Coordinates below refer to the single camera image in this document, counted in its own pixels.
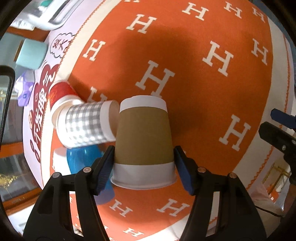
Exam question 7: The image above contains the brown paper cup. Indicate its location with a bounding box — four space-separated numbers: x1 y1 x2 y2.
111 95 177 190

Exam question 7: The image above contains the white plastic cup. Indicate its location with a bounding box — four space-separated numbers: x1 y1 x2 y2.
52 147 71 176

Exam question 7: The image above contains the blue plastic cup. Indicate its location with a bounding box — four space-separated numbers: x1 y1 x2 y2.
66 145 115 205

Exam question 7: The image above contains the grey checkered paper cup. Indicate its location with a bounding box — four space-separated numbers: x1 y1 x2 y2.
56 100 119 149

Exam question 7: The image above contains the red paper cup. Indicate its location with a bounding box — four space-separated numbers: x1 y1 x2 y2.
49 80 84 128

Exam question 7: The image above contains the lilac printed tablecloth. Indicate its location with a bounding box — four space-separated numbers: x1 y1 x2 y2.
21 0 296 241

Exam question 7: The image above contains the orange H-pattern blanket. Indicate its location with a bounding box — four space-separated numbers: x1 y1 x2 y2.
40 0 291 241

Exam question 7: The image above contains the purple tissue pack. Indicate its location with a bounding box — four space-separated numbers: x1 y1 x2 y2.
14 70 35 107

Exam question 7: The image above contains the teal canister brown lid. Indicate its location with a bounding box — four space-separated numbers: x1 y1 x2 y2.
14 39 48 70

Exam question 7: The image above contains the white countertop sterilizer appliance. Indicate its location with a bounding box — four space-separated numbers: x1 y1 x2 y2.
26 0 85 31

